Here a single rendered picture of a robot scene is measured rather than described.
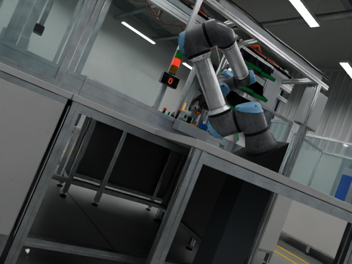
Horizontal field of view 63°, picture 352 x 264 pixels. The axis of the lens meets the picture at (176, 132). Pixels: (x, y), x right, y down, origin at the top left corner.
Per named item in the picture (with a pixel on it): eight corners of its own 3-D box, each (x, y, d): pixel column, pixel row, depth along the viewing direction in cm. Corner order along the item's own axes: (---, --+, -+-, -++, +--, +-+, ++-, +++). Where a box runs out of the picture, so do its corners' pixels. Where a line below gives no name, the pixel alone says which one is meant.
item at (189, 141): (374, 221, 124) (376, 215, 125) (194, 146, 97) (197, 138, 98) (273, 183, 191) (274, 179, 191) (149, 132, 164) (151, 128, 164)
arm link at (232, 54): (227, 5, 126) (254, 72, 164) (203, 15, 130) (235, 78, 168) (230, 23, 120) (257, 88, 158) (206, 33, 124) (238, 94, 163)
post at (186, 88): (168, 140, 305) (217, 20, 313) (165, 139, 303) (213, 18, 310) (166, 139, 309) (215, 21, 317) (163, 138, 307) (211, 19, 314)
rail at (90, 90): (216, 155, 181) (222, 139, 182) (78, 96, 139) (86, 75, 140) (210, 153, 186) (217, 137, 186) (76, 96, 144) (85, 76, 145)
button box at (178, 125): (206, 142, 168) (210, 132, 168) (176, 129, 158) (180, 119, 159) (199, 141, 174) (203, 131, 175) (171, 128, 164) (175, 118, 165)
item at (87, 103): (283, 188, 201) (285, 184, 201) (71, 99, 131) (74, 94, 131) (185, 150, 325) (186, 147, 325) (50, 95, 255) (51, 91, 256)
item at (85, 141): (231, 239, 370) (255, 176, 375) (59, 196, 268) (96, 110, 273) (214, 227, 403) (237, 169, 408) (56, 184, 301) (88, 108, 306)
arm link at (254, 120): (267, 129, 131) (259, 100, 129) (239, 136, 136) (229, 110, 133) (267, 122, 142) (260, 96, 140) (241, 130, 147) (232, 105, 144)
